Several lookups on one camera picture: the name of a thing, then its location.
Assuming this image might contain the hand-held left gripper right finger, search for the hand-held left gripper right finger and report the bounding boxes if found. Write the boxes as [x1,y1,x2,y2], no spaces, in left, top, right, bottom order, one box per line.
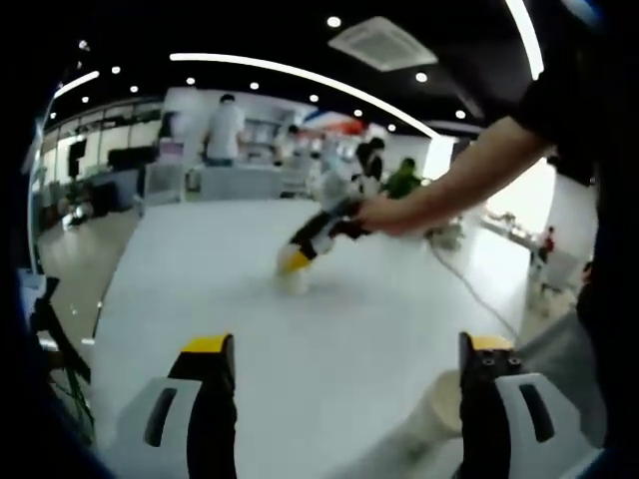
[457,331,600,479]

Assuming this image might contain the person's right hand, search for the person's right hand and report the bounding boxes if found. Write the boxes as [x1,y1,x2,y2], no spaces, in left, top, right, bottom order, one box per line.
[351,194,430,239]

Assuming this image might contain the red blue wall graphic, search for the red blue wall graphic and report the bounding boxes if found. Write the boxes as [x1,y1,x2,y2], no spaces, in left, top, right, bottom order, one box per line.
[304,110,365,135]

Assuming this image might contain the grey black-edged chair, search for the grey black-edged chair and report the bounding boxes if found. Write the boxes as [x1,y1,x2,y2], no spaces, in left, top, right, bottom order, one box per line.
[513,308,608,450]

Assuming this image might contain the white cable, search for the white cable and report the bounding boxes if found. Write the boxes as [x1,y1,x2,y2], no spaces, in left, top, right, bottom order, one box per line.
[426,234,523,345]

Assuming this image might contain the black display screen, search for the black display screen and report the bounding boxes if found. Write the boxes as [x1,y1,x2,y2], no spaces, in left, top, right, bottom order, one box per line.
[68,140,87,174]

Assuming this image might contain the ceiling air vent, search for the ceiling air vent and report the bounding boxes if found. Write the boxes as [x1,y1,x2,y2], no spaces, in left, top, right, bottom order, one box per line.
[327,15,439,71]

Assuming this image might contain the white table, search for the white table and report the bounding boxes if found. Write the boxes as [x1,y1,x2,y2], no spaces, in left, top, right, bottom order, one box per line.
[92,198,530,479]

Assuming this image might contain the green-print paper cup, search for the green-print paper cup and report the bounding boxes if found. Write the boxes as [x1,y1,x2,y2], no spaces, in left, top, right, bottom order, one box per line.
[398,371,465,453]
[274,243,314,295]

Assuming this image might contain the potted green plant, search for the potted green plant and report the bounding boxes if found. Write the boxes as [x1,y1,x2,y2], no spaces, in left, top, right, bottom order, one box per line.
[381,158,425,199]

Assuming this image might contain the grey counter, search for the grey counter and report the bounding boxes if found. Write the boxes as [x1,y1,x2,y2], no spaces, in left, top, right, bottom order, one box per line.
[192,165,301,201]

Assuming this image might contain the curved ceiling light strip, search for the curved ceiling light strip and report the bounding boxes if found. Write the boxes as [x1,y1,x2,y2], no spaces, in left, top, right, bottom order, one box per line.
[503,0,545,81]
[169,52,440,139]

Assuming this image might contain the black tripod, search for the black tripod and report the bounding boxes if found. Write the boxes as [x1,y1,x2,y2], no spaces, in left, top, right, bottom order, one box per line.
[27,278,96,445]

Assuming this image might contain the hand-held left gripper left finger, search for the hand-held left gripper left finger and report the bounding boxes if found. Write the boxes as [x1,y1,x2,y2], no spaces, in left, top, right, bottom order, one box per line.
[114,332,239,479]

